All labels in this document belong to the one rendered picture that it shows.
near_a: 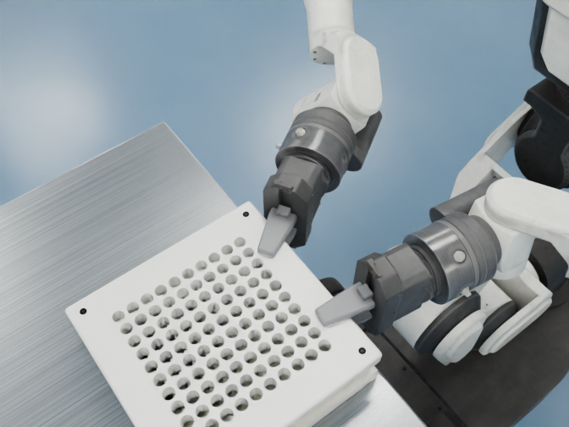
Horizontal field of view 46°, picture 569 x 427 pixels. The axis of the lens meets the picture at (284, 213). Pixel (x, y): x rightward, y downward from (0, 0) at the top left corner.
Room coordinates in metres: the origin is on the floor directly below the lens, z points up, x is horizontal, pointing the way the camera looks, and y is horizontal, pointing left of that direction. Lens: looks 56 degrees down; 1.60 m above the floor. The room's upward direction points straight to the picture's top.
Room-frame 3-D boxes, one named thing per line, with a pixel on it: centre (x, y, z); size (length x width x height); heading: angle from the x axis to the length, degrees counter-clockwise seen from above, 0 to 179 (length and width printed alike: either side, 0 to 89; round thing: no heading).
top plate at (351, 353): (0.29, 0.07, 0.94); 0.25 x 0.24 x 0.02; 36
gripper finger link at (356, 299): (0.32, -0.06, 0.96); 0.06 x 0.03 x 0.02; 119
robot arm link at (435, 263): (0.36, -0.14, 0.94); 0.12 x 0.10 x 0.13; 119
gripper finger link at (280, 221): (0.41, 0.01, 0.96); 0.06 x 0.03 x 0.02; 159
